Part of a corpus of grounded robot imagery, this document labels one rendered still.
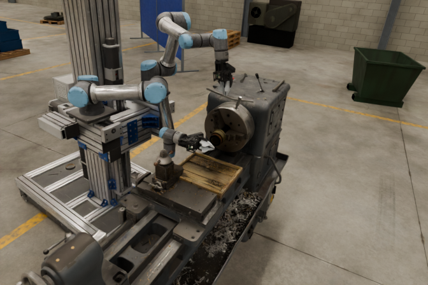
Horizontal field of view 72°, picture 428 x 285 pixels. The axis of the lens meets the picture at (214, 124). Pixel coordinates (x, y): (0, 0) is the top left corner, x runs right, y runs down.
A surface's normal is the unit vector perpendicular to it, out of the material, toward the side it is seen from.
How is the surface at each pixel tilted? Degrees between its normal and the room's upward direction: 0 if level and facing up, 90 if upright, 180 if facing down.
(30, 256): 0
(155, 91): 89
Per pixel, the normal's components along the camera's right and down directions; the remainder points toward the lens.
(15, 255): 0.07, -0.89
